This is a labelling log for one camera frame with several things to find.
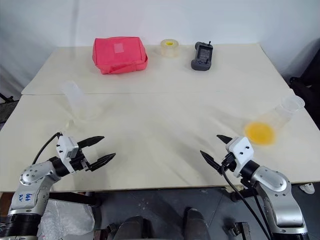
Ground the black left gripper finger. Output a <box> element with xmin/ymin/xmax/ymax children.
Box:
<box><xmin>87</xmin><ymin>152</ymin><xmax>117</xmax><ymax>172</ymax></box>
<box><xmin>76</xmin><ymin>135</ymin><xmax>106</xmax><ymax>149</ymax></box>

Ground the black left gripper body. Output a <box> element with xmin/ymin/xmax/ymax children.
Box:
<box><xmin>69</xmin><ymin>149</ymin><xmax>91</xmax><ymax>173</ymax></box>

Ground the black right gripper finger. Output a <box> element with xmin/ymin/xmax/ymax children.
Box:
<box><xmin>199</xmin><ymin>149</ymin><xmax>224</xmax><ymax>174</ymax></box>
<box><xmin>216</xmin><ymin>134</ymin><xmax>235</xmax><ymax>146</ymax></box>

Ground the black chair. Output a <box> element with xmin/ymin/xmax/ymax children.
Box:
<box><xmin>281</xmin><ymin>37</ymin><xmax>320</xmax><ymax>121</ymax></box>

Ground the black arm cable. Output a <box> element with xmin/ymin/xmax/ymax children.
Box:
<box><xmin>220</xmin><ymin>154</ymin><xmax>276</xmax><ymax>240</ymax></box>
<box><xmin>31</xmin><ymin>131</ymin><xmax>63</xmax><ymax>166</ymax></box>

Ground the crumpled clear plastic bag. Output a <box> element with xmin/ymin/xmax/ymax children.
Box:
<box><xmin>36</xmin><ymin>199</ymin><xmax>96</xmax><ymax>240</ymax></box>

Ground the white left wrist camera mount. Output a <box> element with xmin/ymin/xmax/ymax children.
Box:
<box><xmin>55</xmin><ymin>135</ymin><xmax>82</xmax><ymax>174</ymax></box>

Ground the large clear plastic flask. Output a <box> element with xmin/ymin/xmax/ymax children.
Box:
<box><xmin>243</xmin><ymin>88</ymin><xmax>306</xmax><ymax>147</ymax></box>

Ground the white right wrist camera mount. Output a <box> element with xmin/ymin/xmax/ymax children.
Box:
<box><xmin>225</xmin><ymin>135</ymin><xmax>256</xmax><ymax>179</ymax></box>

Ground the dark rounded shape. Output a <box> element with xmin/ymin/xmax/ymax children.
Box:
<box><xmin>116</xmin><ymin>215</ymin><xmax>154</xmax><ymax>240</ymax></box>
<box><xmin>183</xmin><ymin>207</ymin><xmax>211</xmax><ymax>240</ymax></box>

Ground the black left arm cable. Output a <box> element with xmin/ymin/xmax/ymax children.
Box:
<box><xmin>31</xmin><ymin>131</ymin><xmax>63</xmax><ymax>166</ymax></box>

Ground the grey handheld remote controller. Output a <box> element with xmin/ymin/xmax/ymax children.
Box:
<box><xmin>190</xmin><ymin>40</ymin><xmax>214</xmax><ymax>72</ymax></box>

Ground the red fabric pouch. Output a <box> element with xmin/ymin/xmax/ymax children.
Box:
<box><xmin>92</xmin><ymin>36</ymin><xmax>149</xmax><ymax>76</ymax></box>

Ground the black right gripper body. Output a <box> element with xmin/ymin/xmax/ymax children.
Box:
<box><xmin>219</xmin><ymin>151</ymin><xmax>238</xmax><ymax>174</ymax></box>

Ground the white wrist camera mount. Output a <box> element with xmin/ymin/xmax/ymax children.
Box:
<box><xmin>225</xmin><ymin>135</ymin><xmax>256</xmax><ymax>179</ymax></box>
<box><xmin>55</xmin><ymin>135</ymin><xmax>82</xmax><ymax>174</ymax></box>

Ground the small clear plastic flask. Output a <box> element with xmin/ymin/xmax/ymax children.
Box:
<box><xmin>59</xmin><ymin>79</ymin><xmax>100</xmax><ymax>130</ymax></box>

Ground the clear tape roll yellow core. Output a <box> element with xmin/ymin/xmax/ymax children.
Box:
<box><xmin>159</xmin><ymin>38</ymin><xmax>182</xmax><ymax>60</ymax></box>

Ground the small white object under table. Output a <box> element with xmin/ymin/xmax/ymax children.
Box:
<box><xmin>299</xmin><ymin>182</ymin><xmax>316</xmax><ymax>194</ymax></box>

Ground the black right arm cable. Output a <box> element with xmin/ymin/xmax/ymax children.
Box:
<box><xmin>220</xmin><ymin>154</ymin><xmax>276</xmax><ymax>240</ymax></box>

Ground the black table bracket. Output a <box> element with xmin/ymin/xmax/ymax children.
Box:
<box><xmin>225</xmin><ymin>185</ymin><xmax>251</xmax><ymax>204</ymax></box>
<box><xmin>48</xmin><ymin>191</ymin><xmax>102</xmax><ymax>209</ymax></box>

